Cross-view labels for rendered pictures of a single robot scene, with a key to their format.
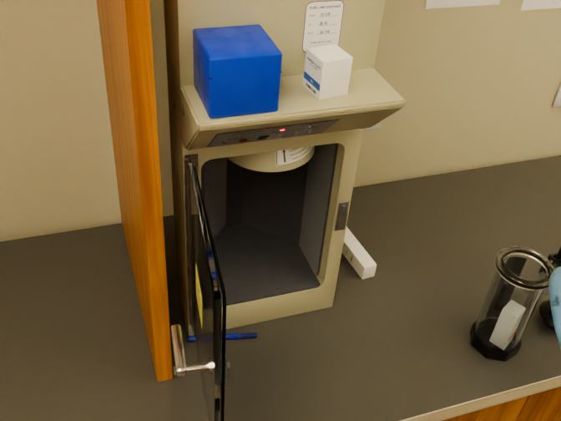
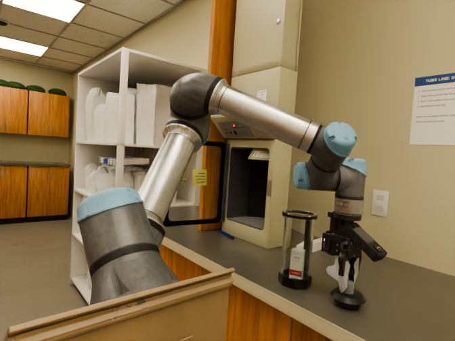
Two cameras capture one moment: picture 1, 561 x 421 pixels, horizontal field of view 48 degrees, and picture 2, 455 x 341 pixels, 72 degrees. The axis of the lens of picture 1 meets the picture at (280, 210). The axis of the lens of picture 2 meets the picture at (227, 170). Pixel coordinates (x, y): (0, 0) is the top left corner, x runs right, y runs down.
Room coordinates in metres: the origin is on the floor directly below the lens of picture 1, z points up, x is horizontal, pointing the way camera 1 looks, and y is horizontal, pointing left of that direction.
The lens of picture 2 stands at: (0.38, -1.33, 1.33)
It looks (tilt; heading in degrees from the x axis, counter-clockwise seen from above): 3 degrees down; 73
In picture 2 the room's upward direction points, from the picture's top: 4 degrees clockwise
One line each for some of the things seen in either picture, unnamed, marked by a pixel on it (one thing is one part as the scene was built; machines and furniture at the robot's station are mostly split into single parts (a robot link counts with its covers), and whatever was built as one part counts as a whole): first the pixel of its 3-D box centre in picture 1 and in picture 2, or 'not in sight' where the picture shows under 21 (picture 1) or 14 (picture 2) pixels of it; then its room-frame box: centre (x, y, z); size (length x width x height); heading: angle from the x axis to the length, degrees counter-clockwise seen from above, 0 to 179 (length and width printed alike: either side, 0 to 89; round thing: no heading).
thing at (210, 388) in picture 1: (203, 315); (195, 182); (0.68, 0.11, 1.19); 0.30 x 0.01 x 0.40; 16
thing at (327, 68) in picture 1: (326, 71); not in sight; (0.86, -0.05, 1.54); 0.05 x 0.05 x 0.06; 30
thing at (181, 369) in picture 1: (189, 349); not in sight; (0.60, 0.12, 1.20); 0.10 x 0.05 x 0.03; 16
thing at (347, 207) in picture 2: not in sight; (347, 206); (0.96, -0.61, 1.21); 0.08 x 0.08 x 0.05
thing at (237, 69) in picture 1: (235, 70); not in sight; (0.81, 0.08, 1.56); 0.10 x 0.10 x 0.09; 22
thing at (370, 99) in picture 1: (291, 122); (240, 126); (0.84, -0.01, 1.46); 0.32 x 0.11 x 0.10; 112
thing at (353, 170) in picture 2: not in sight; (349, 178); (0.96, -0.61, 1.29); 0.09 x 0.08 x 0.11; 168
